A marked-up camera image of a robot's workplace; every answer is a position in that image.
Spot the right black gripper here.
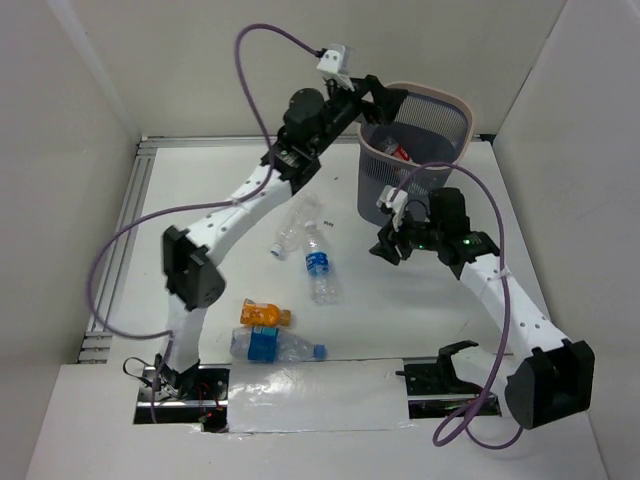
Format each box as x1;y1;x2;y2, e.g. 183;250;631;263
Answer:
368;206;443;266

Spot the red label water bottle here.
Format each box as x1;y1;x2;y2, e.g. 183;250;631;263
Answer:
378;137;412;162

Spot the blue label water bottle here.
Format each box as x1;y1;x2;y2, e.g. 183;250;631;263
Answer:
302;221;341;305

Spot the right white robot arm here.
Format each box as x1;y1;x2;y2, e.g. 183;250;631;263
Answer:
370;186;595;430

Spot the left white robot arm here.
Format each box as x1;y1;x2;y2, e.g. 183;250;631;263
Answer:
155;75;408;399

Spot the grey mesh waste bin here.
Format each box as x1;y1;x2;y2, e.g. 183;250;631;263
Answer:
357;81;474;226

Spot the clear unlabelled plastic bottle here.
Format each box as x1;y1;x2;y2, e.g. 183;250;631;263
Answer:
270;193;322;260

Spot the small orange juice bottle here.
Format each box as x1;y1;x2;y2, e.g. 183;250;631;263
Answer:
240;299;292;327

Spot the crushed bottle blue label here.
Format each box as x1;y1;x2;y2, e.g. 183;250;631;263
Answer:
229;327;328;364

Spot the silver tape sheet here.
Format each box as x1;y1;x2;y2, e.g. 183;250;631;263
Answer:
227;359;411;433

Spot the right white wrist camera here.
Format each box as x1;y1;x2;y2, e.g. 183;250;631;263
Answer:
376;185;408;232

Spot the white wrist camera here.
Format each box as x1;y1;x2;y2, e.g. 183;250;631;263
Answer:
376;185;408;232
316;43;355;91

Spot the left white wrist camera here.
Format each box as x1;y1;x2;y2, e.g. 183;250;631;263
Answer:
316;43;355;91

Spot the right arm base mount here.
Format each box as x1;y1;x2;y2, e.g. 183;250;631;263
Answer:
395;359;482;420

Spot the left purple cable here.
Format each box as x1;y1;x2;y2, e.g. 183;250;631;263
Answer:
87;22;326;426

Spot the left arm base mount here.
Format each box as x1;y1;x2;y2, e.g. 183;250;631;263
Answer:
123;363;230;433

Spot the aluminium frame rail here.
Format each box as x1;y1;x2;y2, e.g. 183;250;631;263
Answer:
97;138;499;363

